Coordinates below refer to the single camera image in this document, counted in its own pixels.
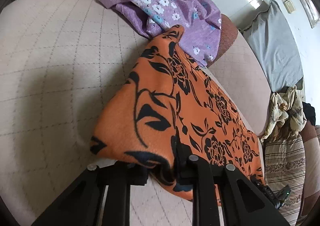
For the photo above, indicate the black cloth item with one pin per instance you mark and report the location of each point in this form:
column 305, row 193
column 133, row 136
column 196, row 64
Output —
column 309, row 112

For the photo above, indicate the beige floral crumpled cloth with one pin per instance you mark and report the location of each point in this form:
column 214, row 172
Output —
column 286, row 117

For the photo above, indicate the purple floral cloth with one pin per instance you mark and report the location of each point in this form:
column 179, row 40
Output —
column 201, row 20

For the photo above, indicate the framed wall picture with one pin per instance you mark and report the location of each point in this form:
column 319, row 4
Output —
column 311, row 12

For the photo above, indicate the right beige wall switch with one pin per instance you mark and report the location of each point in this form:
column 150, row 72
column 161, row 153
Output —
column 288, row 4

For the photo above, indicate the grey pillow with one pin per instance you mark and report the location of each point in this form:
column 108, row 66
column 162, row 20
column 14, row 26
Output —
column 271, row 40

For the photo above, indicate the orange black floral blouse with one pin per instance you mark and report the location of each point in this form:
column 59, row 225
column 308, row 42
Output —
column 168, row 100

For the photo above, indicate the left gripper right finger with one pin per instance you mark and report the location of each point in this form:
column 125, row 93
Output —
column 222, row 195

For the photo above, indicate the striped brown pillow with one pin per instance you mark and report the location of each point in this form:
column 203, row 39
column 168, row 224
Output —
column 285, row 165

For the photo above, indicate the pink quilted mattress cover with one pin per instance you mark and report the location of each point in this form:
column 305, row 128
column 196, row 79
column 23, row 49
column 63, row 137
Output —
column 61, row 62

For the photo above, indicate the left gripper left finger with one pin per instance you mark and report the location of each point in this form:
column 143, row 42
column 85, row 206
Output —
column 101, row 191

